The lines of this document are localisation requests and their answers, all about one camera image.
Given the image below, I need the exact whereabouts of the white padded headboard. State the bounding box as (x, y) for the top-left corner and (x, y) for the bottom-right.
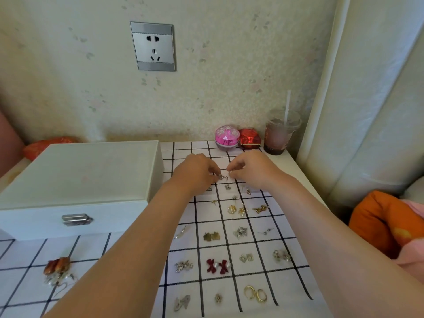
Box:
(296, 0), (424, 209)

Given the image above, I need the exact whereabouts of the red-brown drop earring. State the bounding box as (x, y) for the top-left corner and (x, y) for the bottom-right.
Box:
(43, 260), (57, 285)
(54, 257), (77, 288)

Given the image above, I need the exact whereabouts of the pink round trinket box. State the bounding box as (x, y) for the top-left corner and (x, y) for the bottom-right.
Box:
(214, 125), (241, 152)

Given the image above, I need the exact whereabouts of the red faceted gift box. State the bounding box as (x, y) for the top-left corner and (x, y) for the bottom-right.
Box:
(238, 128), (262, 150)

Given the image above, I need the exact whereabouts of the white wooden jewelry box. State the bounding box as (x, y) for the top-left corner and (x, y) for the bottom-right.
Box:
(0, 140), (165, 242)

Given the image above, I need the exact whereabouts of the clear plastic drink cup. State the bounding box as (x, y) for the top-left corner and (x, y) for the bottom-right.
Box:
(263, 109), (302, 156)

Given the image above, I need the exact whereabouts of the white black-grid table cloth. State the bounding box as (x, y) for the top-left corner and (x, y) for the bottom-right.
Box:
(0, 140), (327, 318)

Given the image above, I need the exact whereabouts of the orange plush cushion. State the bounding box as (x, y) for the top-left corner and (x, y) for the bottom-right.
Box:
(348, 191), (424, 259)

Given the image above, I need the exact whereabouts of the pink plaid blanket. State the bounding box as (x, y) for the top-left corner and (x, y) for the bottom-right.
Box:
(396, 200), (424, 282)

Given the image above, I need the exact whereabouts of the person's right forearm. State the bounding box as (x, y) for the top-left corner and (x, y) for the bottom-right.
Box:
(270, 175), (424, 318)

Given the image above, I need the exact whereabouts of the person's left forearm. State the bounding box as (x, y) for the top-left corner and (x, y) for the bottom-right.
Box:
(43, 180), (196, 318)

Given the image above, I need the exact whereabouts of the person's right hand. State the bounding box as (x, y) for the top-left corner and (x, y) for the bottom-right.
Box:
(226, 150), (295, 193)

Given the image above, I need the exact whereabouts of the pink rolled mat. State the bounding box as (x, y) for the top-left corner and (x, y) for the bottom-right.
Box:
(0, 110), (26, 178)

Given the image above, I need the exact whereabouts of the red heart-shaped box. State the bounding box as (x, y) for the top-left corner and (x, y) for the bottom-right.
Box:
(22, 136), (80, 162)

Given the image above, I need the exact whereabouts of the white drinking straw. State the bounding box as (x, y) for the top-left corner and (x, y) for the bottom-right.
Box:
(284, 90), (292, 126)

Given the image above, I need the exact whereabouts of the grey wall socket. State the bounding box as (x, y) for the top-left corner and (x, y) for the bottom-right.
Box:
(129, 21), (177, 72)

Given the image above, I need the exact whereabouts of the person's left hand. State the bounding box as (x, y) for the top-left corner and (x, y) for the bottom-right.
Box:
(170, 154), (222, 197)

